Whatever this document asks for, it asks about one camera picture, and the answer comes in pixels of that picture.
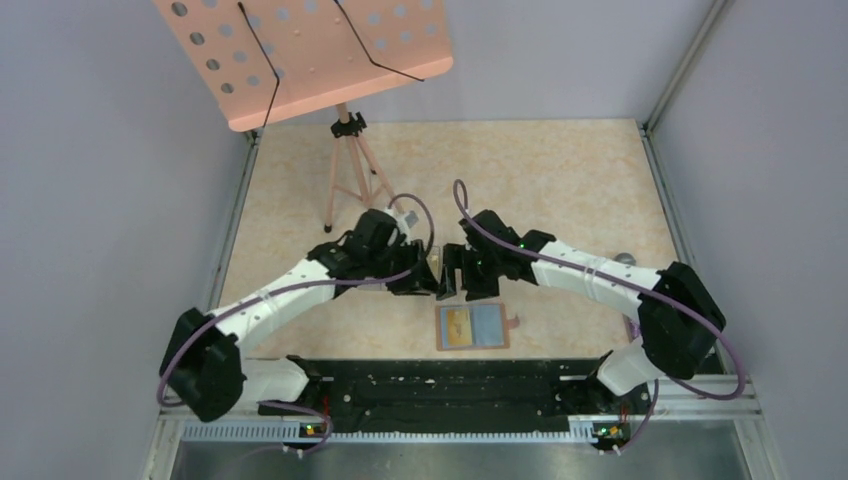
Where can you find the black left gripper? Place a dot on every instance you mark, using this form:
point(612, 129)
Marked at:
point(421, 280)

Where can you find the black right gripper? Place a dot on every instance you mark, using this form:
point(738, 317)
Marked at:
point(457, 256)

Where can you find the yellow credit card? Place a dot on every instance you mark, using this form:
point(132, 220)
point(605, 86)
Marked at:
point(459, 330)

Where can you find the clear plastic card box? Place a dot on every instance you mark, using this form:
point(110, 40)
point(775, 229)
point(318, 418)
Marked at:
point(434, 265)

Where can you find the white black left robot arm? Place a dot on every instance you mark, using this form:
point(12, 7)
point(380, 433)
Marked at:
point(202, 368)

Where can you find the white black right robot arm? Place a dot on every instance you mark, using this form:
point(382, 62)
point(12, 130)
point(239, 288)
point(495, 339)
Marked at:
point(678, 320)

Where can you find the purple glitter microphone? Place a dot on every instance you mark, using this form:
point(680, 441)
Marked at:
point(632, 326)

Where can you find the pink music stand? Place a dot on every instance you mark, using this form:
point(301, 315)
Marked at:
point(269, 61)

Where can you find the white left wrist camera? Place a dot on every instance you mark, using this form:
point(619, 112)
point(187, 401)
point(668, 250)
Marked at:
point(409, 218)

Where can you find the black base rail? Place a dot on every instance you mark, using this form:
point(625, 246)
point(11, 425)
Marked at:
point(461, 396)

